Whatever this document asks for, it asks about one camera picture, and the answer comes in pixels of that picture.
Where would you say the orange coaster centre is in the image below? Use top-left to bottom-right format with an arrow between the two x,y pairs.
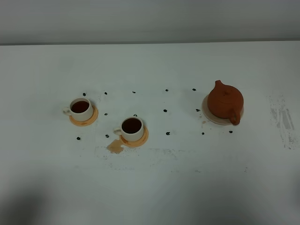
119,126 -> 149,148

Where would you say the white teacup far left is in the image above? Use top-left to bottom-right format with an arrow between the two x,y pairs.
62,97 -> 94,122

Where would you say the white teacup centre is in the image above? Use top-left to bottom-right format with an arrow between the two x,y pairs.
113,116 -> 144,142

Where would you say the beige round teapot coaster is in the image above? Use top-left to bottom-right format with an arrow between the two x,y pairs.
202,96 -> 244,125

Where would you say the orange coaster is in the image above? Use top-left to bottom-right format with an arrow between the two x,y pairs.
69,105 -> 98,127
119,126 -> 149,148

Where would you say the white teacup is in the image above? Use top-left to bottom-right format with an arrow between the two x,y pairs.
113,116 -> 144,142
62,97 -> 94,122

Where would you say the orange coaster far left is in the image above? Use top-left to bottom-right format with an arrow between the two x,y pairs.
69,105 -> 98,127

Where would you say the brown clay teapot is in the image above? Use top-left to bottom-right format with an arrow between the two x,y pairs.
207,80 -> 244,125

